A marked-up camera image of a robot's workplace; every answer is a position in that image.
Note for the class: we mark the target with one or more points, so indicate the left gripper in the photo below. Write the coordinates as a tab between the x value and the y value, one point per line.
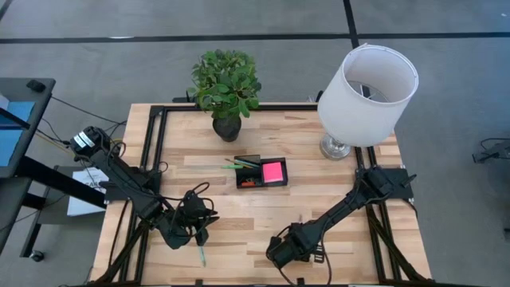
195	215

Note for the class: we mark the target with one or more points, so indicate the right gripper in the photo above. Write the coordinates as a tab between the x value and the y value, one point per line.
291	249

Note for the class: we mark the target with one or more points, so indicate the teal pen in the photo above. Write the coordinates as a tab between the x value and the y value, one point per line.
249	163
202	257

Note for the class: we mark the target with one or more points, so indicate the orange highlighter marker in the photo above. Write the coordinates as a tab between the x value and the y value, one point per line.
249	184

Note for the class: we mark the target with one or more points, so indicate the yellow pencil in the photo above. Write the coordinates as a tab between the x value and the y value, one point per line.
231	161

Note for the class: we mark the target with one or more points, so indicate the pink sticky note pad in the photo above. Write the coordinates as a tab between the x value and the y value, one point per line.
273	172

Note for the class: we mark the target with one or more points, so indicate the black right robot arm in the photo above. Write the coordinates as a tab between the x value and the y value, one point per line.
346	199

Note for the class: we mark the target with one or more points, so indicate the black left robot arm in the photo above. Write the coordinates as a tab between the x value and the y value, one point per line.
131	187

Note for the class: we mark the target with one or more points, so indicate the black mesh desk organizer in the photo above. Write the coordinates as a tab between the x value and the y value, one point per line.
250	177

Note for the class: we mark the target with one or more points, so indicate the black table edge clamp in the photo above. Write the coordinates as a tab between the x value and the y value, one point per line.
198	282
300	281

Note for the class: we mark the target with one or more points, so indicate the white paper sheets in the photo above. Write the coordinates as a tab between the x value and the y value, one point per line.
79	203

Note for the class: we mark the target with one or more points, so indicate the potted green plant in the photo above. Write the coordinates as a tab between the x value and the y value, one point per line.
223	83

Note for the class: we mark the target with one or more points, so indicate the white shade table lamp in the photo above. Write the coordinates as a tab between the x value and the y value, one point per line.
358	111

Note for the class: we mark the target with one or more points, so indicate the black caster wheel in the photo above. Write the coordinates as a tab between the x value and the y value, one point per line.
37	256

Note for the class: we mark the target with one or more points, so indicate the black floor device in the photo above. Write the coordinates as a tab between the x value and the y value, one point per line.
492	153

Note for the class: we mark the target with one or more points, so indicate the grey side desk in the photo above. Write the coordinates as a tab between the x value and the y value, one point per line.
41	99

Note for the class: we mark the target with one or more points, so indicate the blue computer screen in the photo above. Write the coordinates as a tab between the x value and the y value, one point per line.
10	147

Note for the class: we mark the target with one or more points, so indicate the black computer mouse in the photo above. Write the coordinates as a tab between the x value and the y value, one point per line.
36	85

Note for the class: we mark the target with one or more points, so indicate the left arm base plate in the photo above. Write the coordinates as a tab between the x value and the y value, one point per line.
153	177

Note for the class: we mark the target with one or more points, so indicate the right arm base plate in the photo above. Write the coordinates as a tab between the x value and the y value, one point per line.
398	193

